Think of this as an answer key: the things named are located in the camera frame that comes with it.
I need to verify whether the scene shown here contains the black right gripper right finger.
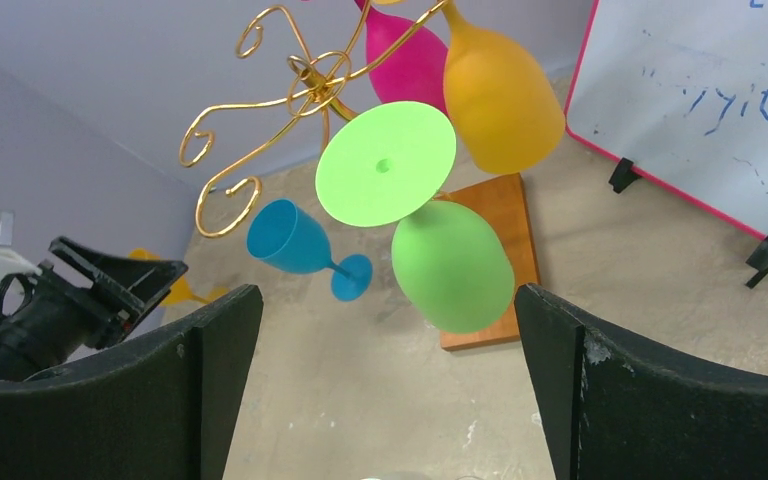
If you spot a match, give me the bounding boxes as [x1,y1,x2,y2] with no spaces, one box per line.
[514,284,768,479]

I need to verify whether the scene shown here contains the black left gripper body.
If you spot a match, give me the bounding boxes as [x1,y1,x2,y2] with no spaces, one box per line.
[0,268,131,381]

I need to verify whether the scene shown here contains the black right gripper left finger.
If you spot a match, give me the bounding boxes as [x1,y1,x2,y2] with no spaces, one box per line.
[0,285,264,479]

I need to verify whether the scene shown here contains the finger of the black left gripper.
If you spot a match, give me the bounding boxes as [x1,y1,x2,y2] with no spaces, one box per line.
[49,236,188,332]

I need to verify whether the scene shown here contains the green plastic wine glass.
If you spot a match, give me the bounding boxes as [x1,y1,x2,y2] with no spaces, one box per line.
[315,101,515,334]

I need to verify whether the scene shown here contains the orange plastic wine glass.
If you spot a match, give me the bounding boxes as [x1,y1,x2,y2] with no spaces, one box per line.
[370,0,567,176]

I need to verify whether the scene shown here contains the pink plastic wine glass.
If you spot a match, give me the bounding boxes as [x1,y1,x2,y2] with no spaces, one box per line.
[365,8,448,113]

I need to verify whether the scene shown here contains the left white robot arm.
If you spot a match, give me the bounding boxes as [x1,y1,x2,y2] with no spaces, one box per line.
[0,236,188,381]

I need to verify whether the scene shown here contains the blue plastic wine glass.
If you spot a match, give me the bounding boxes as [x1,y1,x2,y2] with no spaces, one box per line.
[246,198,373,302]

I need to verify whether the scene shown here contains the clear wine glass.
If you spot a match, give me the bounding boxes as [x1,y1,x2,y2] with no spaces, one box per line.
[361,471,483,480]

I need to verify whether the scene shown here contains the pink framed whiteboard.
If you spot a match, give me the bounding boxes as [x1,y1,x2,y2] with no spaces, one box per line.
[565,0,768,279]

